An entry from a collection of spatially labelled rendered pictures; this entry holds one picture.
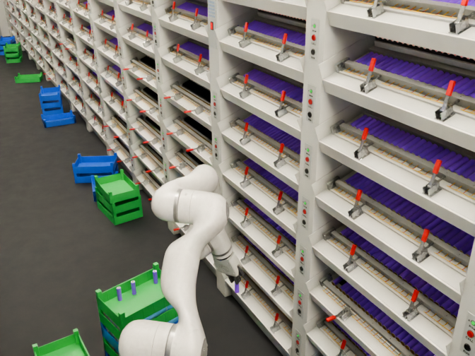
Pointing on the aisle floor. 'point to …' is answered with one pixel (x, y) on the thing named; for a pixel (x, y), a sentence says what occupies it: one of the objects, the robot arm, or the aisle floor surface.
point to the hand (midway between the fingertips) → (235, 277)
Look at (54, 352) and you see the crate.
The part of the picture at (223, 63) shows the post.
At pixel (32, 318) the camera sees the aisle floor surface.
